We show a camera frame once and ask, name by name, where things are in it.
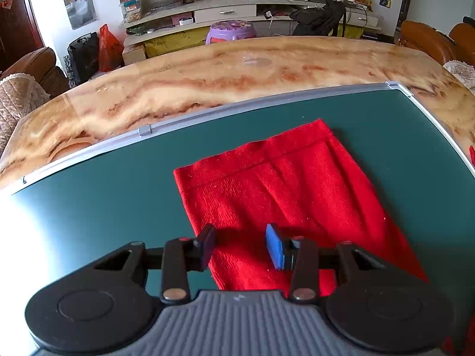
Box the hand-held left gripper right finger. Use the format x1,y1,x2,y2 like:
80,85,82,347
265,223,387,302

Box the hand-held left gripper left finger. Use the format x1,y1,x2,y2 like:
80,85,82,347
93,223,218,303

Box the red long-sleeve shirt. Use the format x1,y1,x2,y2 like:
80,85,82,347
173,119,475,356

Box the purple plastic stool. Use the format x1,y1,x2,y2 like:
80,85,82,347
205,20,258,46

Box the red plastic bag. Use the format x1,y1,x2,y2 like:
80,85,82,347
98,24,125,73

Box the black bag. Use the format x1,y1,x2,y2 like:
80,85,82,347
68,31,101,84

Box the white television cabinet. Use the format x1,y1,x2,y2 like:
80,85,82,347
122,0,383,65

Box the beige quilted sofa cover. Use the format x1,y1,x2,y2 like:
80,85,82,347
0,72,50,149

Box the brown leather sofa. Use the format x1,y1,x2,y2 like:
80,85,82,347
0,46,69,99

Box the clear plastic food containers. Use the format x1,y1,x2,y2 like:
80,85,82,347
115,0,147,23

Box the white quilted chair cover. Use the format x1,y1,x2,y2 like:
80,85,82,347
443,59,475,95

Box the brown leather armchair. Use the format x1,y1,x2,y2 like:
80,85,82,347
399,20,475,65

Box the clear plastic bag in niche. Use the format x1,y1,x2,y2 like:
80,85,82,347
63,0,98,30

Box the dark wooden door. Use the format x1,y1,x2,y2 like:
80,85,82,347
0,0,45,71

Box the green board with metal frame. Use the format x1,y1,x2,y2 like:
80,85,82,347
0,81,475,356

